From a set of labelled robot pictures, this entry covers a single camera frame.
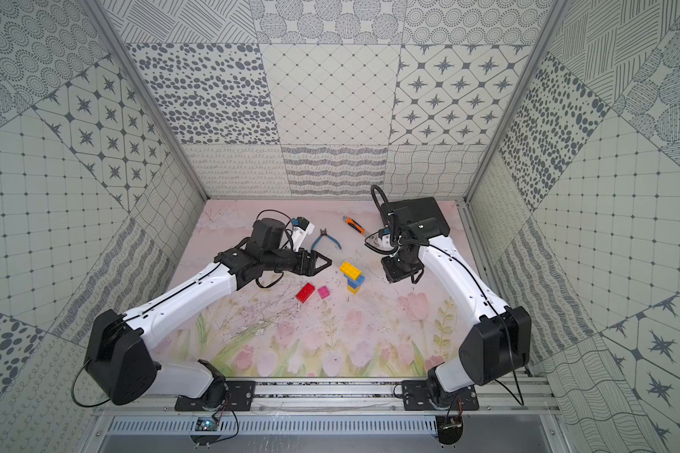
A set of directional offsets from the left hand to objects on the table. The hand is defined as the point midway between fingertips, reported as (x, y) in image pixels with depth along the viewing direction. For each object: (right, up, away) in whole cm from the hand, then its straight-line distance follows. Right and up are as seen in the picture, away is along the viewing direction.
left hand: (331, 264), depth 75 cm
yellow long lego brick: (+5, -4, +12) cm, 13 cm away
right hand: (+19, -5, +4) cm, 20 cm away
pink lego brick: (-4, -12, +18) cm, 22 cm away
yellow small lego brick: (+6, -12, +18) cm, 22 cm away
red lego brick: (-10, -12, +18) cm, 24 cm away
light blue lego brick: (+7, -8, +14) cm, 17 cm away
